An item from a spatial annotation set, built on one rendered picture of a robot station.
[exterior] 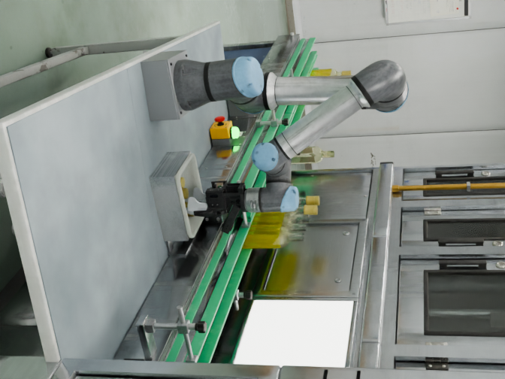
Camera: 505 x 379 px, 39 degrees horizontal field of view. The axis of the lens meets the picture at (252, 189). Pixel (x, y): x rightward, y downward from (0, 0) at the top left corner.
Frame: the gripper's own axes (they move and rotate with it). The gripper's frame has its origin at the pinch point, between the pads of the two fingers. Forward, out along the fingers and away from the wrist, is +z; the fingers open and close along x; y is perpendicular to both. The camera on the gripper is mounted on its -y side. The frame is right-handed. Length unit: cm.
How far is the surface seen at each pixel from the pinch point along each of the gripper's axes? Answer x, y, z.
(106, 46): -81, 30, 53
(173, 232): 9.3, -3.3, 1.6
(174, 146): -15.0, 14.2, 5.5
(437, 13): -606, -109, -84
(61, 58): -58, 34, 61
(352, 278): -4, -30, -49
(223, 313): 25.4, -21.0, -15.0
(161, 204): 9.3, 6.7, 3.3
